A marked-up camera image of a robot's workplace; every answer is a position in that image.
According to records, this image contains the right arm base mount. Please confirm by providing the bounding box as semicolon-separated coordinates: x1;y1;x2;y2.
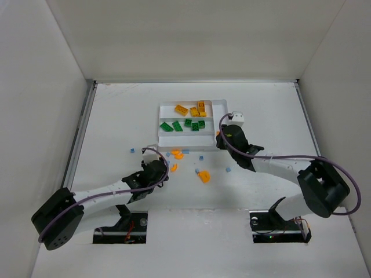
249;197;312;244

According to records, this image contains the green square duplo brick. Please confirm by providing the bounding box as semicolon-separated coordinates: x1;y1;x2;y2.
184;119;192;127

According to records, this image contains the green thin lego plate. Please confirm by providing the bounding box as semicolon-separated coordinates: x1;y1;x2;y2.
159;122;174;132

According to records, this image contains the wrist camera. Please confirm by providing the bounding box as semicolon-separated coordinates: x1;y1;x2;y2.
228;111;245;127
141;144;161;165

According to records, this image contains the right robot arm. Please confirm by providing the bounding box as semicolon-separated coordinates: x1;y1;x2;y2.
216;125;350;221

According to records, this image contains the white compartment tray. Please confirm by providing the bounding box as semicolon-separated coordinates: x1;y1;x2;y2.
158;99;228;151

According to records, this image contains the orange D-shaped arch brick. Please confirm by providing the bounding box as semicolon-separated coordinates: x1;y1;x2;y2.
198;171;210;184

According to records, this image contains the yellow rounded ladybug brick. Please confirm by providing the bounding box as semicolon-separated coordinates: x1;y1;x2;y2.
198;101;205;114

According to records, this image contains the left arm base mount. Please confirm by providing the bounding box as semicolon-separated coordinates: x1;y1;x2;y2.
92;205;148;245

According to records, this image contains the green two-stud duplo brick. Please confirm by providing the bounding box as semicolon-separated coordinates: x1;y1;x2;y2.
191;122;199;131

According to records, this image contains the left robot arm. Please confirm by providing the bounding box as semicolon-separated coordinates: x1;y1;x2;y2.
31;158;169;251

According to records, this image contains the yellow large duplo brick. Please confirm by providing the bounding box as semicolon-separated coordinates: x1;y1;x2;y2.
174;105;189;116

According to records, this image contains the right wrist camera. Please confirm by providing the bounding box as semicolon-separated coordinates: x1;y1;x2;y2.
228;111;245;127

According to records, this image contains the yellow long duplo brick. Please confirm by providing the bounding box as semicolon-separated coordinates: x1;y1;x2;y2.
190;107;200;117

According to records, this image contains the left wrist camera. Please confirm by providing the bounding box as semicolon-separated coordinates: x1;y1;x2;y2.
141;144;161;165

